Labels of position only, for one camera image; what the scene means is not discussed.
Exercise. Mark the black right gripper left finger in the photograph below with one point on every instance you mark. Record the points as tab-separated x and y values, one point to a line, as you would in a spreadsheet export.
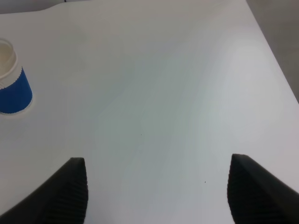
62	199

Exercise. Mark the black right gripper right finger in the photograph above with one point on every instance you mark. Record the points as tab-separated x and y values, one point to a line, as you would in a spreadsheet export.
255	196

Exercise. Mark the blue sleeved white cup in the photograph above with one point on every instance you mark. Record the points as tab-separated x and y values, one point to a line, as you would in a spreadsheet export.
15	92

